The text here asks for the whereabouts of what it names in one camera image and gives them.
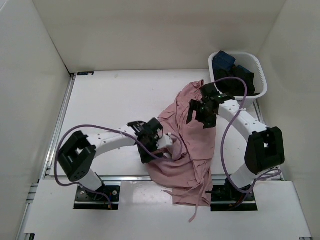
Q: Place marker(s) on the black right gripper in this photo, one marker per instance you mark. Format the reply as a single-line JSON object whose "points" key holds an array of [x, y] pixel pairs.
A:
{"points": [[193, 104]]}

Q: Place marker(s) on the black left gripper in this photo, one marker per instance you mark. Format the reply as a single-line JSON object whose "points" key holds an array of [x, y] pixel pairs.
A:
{"points": [[145, 157]]}

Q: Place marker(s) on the pink trousers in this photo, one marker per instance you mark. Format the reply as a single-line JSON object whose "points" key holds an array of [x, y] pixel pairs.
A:
{"points": [[188, 175]]}

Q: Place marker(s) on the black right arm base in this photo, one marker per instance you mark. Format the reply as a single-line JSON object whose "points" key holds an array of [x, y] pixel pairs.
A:
{"points": [[225, 198]]}

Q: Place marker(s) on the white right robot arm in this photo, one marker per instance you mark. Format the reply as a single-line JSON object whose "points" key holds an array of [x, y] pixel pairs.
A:
{"points": [[265, 146]]}

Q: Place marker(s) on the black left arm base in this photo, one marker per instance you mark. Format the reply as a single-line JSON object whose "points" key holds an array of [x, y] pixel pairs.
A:
{"points": [[85, 200]]}

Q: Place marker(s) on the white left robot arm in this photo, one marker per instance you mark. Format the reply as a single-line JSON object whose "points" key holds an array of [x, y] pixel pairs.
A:
{"points": [[77, 154]]}

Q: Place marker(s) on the blue folded cloth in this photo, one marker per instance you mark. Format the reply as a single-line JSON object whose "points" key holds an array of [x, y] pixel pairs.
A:
{"points": [[225, 62]]}

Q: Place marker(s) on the white plastic laundry basket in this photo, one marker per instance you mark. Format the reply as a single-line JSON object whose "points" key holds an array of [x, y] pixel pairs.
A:
{"points": [[255, 81]]}

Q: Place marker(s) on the small blue label sticker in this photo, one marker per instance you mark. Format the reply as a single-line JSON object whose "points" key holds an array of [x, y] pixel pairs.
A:
{"points": [[86, 73]]}

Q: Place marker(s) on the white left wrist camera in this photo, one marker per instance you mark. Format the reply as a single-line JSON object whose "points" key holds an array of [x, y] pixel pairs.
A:
{"points": [[166, 141]]}

